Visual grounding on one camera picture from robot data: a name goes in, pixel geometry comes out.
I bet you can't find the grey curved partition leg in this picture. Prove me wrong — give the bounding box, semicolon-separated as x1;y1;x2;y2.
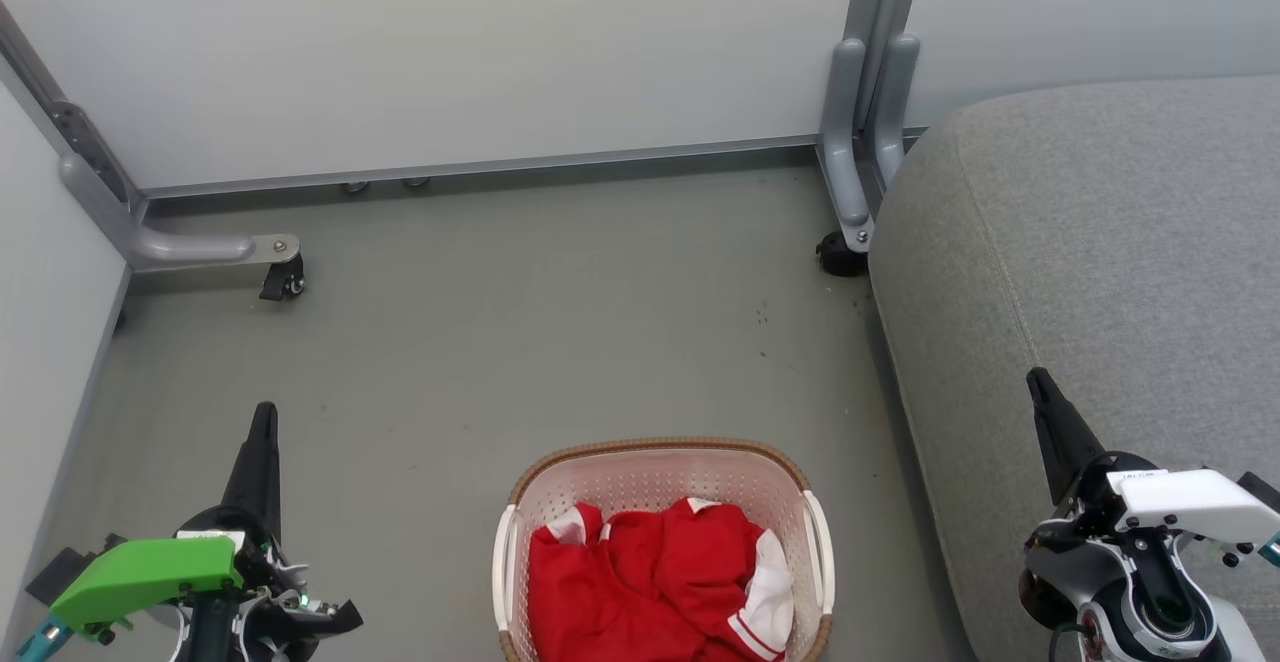
0;2;302;274

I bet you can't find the grey partition bottom rail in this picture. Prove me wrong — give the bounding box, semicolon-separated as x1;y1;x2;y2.
140;128;926;200

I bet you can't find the grey upright partition post leg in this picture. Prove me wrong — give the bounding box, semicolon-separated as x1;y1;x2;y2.
816;0;927;254

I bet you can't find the white perforated laundry basket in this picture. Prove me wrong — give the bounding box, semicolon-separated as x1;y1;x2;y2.
491;437;837;662

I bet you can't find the grey fabric sofa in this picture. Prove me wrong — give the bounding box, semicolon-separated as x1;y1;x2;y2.
867;75;1280;662

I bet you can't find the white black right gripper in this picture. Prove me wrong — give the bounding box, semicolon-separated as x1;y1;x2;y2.
1026;367;1280;555

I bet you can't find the red and white shirt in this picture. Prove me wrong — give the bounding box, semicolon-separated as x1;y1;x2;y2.
527;497;796;662

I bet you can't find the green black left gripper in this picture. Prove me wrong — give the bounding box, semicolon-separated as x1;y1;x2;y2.
25;402;364;643

